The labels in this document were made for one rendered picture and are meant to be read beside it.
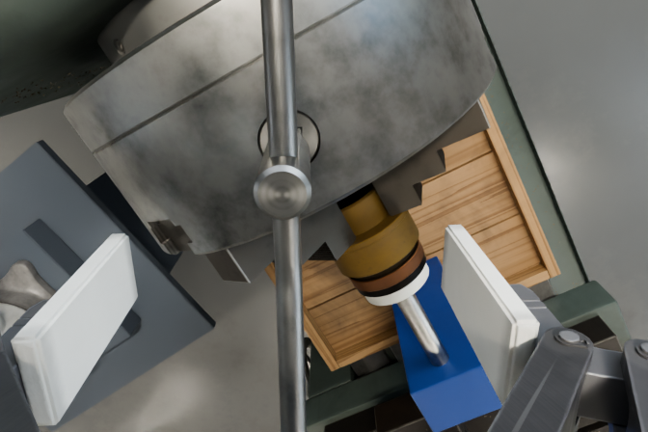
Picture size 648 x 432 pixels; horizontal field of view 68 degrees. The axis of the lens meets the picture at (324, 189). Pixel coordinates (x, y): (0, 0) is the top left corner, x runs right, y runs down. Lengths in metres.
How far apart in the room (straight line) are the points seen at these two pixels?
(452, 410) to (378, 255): 0.20
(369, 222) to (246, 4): 0.23
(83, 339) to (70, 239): 0.77
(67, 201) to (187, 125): 0.65
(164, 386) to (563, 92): 1.78
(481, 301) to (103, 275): 0.13
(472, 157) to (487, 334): 0.50
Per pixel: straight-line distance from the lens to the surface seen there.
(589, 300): 0.79
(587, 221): 1.84
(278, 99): 0.19
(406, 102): 0.28
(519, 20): 1.59
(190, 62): 0.26
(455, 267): 0.19
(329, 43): 0.26
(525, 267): 0.75
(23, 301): 0.92
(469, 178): 0.66
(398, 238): 0.42
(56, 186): 0.91
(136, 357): 1.03
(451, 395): 0.54
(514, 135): 1.04
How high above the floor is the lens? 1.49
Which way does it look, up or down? 70 degrees down
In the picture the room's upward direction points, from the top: 177 degrees counter-clockwise
